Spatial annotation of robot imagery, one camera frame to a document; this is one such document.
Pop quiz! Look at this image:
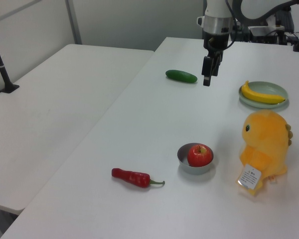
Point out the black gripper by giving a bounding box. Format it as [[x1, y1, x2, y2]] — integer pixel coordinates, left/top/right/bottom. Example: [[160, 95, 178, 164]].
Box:
[[201, 33, 231, 87]]

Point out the yellow banana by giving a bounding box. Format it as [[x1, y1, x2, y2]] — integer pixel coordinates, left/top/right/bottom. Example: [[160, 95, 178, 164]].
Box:
[[241, 80, 287, 105]]

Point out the pale green plastic plate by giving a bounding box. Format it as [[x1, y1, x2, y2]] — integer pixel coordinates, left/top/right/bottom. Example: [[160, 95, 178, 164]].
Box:
[[238, 81, 290, 109]]

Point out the green cucumber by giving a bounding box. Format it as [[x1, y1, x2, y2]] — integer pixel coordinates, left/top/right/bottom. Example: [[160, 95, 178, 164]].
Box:
[[165, 69, 198, 84]]

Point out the black electronics box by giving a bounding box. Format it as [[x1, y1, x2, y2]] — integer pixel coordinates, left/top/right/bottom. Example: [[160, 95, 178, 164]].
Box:
[[247, 24, 285, 43]]

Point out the red apple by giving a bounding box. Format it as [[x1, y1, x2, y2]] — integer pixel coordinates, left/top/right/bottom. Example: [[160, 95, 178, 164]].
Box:
[[187, 143, 213, 168]]

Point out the orange dinosaur plush toy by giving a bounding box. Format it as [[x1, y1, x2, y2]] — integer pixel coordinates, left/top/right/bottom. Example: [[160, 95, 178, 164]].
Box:
[[238, 109, 294, 198]]

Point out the grey round bowl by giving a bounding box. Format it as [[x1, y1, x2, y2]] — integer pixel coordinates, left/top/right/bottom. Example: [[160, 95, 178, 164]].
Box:
[[177, 142, 215, 176]]

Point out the white plush toy tag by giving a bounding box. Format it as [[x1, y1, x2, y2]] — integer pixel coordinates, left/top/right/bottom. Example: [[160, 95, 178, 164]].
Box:
[[236, 163, 263, 193]]

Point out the red chili pepper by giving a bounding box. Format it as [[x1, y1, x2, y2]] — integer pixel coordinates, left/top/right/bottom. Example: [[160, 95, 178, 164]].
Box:
[[111, 168, 166, 189]]

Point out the black pole with foot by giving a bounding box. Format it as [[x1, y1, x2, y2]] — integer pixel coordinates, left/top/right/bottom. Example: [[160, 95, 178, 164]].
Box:
[[0, 25, 20, 94]]

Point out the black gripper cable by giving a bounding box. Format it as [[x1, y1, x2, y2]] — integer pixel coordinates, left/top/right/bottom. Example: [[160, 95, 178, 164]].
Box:
[[224, 0, 243, 50]]

